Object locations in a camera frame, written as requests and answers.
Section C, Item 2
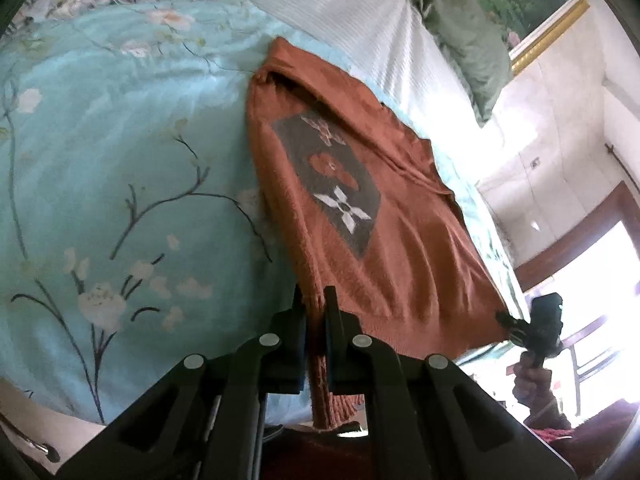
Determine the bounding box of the green pillow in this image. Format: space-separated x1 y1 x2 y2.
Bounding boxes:
408 0 512 127

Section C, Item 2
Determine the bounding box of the dark red sleeve forearm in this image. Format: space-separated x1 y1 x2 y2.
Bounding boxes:
533 400 639 479

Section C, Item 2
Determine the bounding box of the light blue floral bedsheet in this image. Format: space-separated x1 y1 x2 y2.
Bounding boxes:
1 0 523 424

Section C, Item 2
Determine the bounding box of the person's right hand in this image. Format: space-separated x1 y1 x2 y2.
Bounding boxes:
512 351 558 416

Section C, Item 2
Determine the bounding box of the brown wooden window frame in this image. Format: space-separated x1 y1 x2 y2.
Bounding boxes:
515 182 639 292

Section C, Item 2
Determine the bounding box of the white striped blanket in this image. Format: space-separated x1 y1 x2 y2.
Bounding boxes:
250 0 480 145

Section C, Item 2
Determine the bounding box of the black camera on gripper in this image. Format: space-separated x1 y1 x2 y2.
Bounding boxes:
529 292 563 358

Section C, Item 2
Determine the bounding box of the rust orange knitted sweater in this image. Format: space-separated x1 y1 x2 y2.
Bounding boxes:
245 34 512 430

